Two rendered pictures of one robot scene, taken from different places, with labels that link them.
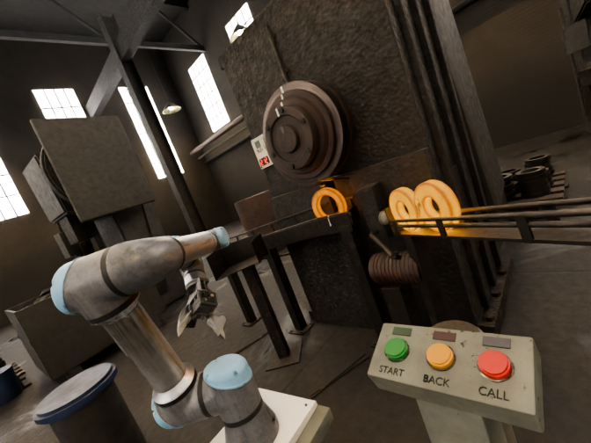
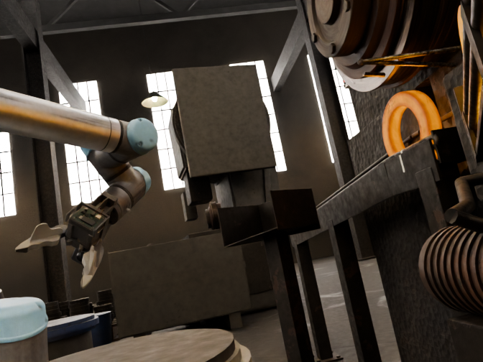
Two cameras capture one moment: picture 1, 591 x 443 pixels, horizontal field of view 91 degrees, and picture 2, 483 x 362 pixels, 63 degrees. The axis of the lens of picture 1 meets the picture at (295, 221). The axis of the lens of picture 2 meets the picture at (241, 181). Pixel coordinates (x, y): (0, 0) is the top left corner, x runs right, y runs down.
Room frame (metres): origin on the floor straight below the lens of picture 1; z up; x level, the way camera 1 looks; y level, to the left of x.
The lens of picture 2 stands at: (0.46, -0.39, 0.56)
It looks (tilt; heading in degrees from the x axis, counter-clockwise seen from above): 10 degrees up; 36
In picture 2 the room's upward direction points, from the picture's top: 11 degrees counter-clockwise
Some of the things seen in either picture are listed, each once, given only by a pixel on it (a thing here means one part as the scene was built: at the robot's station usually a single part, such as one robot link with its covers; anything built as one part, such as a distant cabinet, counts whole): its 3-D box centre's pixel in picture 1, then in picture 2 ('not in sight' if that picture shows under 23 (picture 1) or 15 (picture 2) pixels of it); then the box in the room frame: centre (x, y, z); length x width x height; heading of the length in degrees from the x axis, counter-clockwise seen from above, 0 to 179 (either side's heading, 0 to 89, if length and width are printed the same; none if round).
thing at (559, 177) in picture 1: (477, 189); not in sight; (2.67, -1.71, 0.22); 1.20 x 0.81 x 0.44; 43
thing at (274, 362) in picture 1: (259, 301); (284, 306); (1.58, 0.36, 0.36); 0.26 x 0.20 x 0.72; 80
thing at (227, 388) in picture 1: (229, 384); (4, 342); (0.74, 0.33, 0.49); 0.13 x 0.12 x 0.14; 86
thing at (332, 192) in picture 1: (329, 206); (409, 131); (1.43, -0.18, 0.75); 0.18 x 0.03 x 0.18; 46
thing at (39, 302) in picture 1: (91, 312); (180, 283); (2.89, 2.25, 0.39); 1.03 x 0.83 x 0.79; 139
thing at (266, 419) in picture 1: (247, 420); not in sight; (0.73, 0.32, 0.37); 0.15 x 0.15 x 0.10
